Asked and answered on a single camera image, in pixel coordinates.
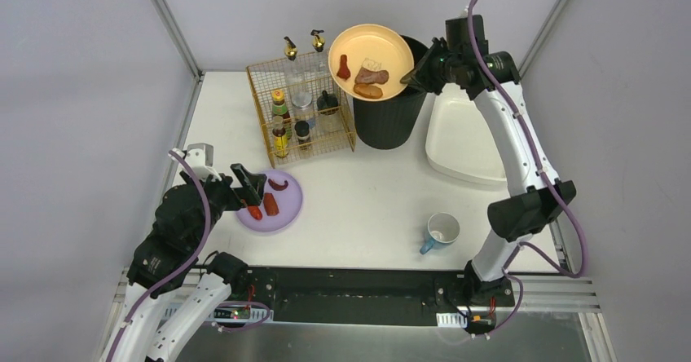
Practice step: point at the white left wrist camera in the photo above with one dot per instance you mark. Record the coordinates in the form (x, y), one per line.
(199, 158)

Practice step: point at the dark octopus tentacle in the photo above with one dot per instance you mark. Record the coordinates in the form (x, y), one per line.
(278, 186)

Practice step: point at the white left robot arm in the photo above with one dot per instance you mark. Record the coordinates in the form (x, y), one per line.
(183, 222)

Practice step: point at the brown sausage piece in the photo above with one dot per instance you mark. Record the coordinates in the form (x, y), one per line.
(270, 204)

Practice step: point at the white square tub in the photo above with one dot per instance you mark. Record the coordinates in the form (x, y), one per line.
(459, 143)

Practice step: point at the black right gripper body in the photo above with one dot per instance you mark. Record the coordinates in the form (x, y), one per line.
(433, 68)

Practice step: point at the small black spice jar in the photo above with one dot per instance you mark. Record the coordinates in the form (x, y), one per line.
(302, 131)

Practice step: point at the orange plate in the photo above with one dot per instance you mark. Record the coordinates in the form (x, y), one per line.
(374, 47)

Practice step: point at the black ribbed trash bin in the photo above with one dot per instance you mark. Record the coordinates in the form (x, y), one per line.
(387, 124)

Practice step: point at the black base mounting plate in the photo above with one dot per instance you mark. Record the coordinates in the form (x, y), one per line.
(361, 296)

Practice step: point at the small yellow label bottle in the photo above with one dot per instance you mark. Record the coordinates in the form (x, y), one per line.
(280, 136)

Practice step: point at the black lid spice jar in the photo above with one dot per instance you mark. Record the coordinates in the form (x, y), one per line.
(328, 107)

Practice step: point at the purple plate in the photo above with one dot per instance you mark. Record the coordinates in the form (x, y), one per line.
(290, 202)

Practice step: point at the gold wire basket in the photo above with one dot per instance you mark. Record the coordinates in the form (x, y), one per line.
(263, 79)

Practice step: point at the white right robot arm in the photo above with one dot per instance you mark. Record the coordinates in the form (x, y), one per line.
(537, 195)

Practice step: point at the brown meat slice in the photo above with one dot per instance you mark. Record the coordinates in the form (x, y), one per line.
(370, 77)

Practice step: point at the blue mug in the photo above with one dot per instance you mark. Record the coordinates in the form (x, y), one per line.
(442, 229)

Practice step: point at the red sausage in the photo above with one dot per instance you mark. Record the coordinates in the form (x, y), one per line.
(255, 212)

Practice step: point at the red chicken drumstick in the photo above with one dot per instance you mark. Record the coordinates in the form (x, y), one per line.
(343, 71)

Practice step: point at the clear oil dispenser bottle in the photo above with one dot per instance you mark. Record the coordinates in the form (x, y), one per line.
(293, 71)

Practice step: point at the orange fried patty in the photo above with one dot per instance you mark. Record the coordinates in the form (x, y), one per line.
(368, 91)

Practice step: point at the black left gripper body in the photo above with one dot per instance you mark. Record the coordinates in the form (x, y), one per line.
(232, 193)

